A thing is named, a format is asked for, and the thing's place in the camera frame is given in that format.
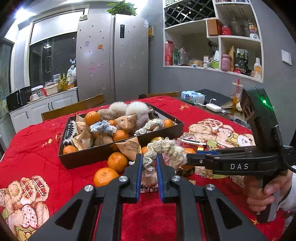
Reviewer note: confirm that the mandarin orange front left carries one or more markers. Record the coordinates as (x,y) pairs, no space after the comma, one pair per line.
(103,176)

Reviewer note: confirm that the silver double-door fridge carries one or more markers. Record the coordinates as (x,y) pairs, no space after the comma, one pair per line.
(112,56)

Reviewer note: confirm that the kraft triangular snack pack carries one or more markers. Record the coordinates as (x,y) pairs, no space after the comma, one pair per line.
(130,148)

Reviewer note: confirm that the wooden chair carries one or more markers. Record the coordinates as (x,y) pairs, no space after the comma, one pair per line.
(171,94)
(91,102)

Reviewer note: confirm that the green potted plant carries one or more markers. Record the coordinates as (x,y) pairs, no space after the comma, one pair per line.
(123,8)

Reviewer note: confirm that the tissue pack blue white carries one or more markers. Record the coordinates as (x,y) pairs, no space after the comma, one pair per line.
(193,97)

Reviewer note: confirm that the white kitchen cabinet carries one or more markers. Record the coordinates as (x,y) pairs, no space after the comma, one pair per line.
(30,114)

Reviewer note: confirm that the red bear-print table cloth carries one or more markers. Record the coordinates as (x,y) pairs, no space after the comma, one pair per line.
(35,184)

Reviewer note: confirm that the mandarin orange in tray corner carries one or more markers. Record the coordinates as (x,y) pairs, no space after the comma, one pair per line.
(69,149)

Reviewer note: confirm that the blue white crochet scrunchie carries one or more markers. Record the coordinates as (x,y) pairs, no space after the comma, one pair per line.
(103,127)

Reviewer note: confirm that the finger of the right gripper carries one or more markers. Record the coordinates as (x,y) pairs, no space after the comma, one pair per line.
(198,158)

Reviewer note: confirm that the black microwave oven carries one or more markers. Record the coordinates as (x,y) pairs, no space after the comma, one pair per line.
(18,98)

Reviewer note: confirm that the black notebook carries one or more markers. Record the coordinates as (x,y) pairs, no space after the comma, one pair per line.
(216,98)

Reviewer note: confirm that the white wall shelf unit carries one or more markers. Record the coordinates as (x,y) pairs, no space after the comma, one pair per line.
(215,36)

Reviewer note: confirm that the black rectangular tray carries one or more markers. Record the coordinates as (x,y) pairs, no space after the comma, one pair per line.
(102,152)

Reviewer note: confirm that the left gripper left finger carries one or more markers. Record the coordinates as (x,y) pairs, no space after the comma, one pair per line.
(95,213)

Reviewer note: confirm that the white fluffy pompom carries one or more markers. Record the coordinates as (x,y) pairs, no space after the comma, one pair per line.
(137,107)

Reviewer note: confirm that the bubble tea cup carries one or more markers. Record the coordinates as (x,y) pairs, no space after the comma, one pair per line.
(237,88)

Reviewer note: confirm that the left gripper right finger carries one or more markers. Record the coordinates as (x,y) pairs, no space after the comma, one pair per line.
(203,213)

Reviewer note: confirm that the person's right hand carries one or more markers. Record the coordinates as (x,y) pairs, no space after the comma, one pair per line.
(259,198)

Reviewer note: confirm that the white power adapter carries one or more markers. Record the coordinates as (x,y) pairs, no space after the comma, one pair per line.
(211,106)

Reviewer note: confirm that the mandarin orange beside tray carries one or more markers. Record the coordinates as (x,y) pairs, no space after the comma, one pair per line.
(118,162)

